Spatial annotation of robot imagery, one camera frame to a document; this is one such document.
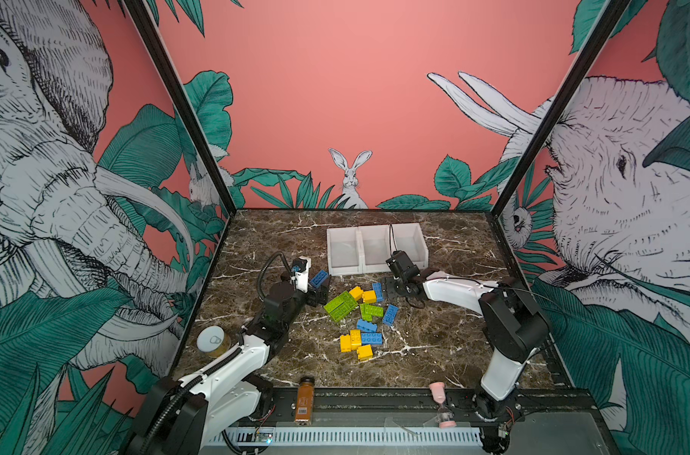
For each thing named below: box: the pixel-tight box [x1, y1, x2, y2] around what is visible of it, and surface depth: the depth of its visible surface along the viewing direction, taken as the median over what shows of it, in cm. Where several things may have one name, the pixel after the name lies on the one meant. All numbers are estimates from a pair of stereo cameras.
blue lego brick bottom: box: [361, 332, 383, 345], surface depth 86 cm
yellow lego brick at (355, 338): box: [349, 328, 363, 350], surface depth 86 cm
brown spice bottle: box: [294, 375, 316, 426], surface depth 73 cm
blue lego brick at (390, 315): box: [382, 304, 400, 327], surface depth 93 cm
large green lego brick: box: [323, 291, 360, 323], surface depth 93 cm
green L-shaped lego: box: [359, 303, 384, 322], surface depth 92 cm
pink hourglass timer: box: [428, 382, 457, 429], surface depth 74 cm
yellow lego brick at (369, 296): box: [362, 290, 377, 304], surface depth 95 cm
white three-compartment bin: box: [326, 222, 430, 276], surface depth 107 cm
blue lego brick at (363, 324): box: [356, 318, 379, 333], surface depth 88 cm
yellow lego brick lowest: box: [356, 344, 374, 362], surface depth 83 cm
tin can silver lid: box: [196, 326, 232, 359], surface depth 81 cm
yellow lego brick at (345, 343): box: [340, 333, 352, 353], surface depth 85 cm
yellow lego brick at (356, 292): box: [348, 285, 364, 301], surface depth 95 cm
